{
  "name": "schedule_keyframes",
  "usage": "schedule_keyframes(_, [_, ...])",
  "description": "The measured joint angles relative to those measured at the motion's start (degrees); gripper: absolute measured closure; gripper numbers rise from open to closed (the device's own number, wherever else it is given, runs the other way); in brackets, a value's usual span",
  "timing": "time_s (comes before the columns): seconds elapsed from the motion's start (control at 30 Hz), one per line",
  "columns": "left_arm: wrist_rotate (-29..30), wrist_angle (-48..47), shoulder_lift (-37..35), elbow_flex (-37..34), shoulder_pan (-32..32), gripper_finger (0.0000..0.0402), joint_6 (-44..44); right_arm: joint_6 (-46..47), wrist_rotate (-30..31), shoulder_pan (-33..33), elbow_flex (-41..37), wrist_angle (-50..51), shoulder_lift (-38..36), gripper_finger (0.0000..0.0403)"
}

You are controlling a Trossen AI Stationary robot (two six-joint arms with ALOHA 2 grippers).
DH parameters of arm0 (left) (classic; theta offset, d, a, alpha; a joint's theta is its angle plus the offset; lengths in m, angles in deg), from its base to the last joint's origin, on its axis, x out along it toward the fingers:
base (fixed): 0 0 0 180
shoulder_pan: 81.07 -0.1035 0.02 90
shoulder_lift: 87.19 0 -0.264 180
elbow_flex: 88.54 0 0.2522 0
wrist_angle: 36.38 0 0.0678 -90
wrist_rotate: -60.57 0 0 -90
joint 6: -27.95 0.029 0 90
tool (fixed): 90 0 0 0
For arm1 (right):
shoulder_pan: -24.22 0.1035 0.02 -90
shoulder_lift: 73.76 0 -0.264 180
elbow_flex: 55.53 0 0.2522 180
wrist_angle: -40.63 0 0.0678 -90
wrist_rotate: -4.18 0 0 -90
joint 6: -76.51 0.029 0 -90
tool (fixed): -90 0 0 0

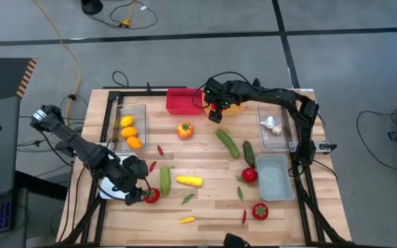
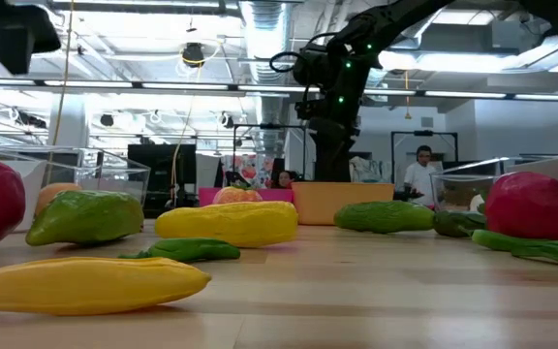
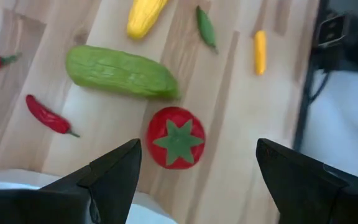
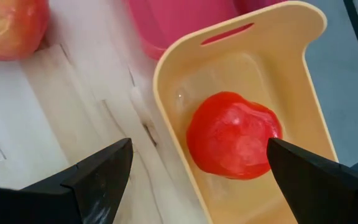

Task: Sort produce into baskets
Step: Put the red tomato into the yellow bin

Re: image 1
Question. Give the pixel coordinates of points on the small white garlic bulb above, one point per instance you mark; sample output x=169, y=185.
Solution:
x=277, y=130

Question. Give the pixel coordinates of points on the dark green cucumber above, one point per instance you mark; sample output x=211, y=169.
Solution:
x=249, y=154

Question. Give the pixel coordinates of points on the red tomato green stem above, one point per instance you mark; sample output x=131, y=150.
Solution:
x=249, y=175
x=260, y=211
x=153, y=196

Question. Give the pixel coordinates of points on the green chili pepper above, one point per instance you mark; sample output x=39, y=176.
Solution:
x=239, y=178

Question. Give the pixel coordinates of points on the black aluminium table frame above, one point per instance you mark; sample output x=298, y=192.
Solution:
x=143, y=92

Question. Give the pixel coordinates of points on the orange plastic basket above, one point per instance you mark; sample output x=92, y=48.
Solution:
x=236, y=108

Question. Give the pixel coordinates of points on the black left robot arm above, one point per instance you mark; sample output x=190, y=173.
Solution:
x=71, y=137

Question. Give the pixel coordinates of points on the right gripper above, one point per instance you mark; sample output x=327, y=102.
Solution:
x=219, y=93

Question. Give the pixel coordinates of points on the black round-base stand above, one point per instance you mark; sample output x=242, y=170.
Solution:
x=91, y=6

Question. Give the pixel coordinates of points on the red chili pepper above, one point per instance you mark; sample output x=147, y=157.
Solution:
x=160, y=151
x=244, y=217
x=152, y=167

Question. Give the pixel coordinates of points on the white plastic bin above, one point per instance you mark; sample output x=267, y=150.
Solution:
x=274, y=179
x=110, y=188

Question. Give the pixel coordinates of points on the green leaf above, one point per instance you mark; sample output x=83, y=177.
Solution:
x=187, y=199
x=240, y=193

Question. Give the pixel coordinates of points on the large white garlic bulb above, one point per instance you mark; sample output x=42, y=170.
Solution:
x=269, y=122

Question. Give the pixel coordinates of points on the yellow power plug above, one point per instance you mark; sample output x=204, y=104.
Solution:
x=125, y=23

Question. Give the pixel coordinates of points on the clear plastic bin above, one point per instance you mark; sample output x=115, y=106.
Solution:
x=140, y=113
x=271, y=143

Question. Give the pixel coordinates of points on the bright green cucumber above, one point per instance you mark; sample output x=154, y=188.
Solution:
x=227, y=143

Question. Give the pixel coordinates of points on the pale green cucumber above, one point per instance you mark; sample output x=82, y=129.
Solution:
x=164, y=180

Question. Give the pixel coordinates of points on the orange mango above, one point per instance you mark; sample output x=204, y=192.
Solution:
x=134, y=143

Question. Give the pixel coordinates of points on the yellow-orange lemon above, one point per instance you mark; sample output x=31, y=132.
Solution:
x=129, y=132

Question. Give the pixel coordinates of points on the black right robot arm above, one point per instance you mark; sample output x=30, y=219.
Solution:
x=274, y=94

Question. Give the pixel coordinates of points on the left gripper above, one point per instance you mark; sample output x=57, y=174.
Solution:
x=131, y=174

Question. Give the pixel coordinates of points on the large black striped-edge mat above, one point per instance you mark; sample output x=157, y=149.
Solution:
x=2, y=79

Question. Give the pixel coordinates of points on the yellow corn cob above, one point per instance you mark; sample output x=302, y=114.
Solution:
x=189, y=181

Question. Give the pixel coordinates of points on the small yellow lemon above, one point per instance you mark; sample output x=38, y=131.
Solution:
x=127, y=121

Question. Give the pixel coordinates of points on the red plastic basket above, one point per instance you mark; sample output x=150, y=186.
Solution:
x=181, y=101

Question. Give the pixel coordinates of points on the orange bell pepper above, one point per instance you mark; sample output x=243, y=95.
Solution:
x=184, y=131

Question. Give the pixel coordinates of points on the yellow chili pepper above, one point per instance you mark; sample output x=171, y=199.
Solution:
x=187, y=220

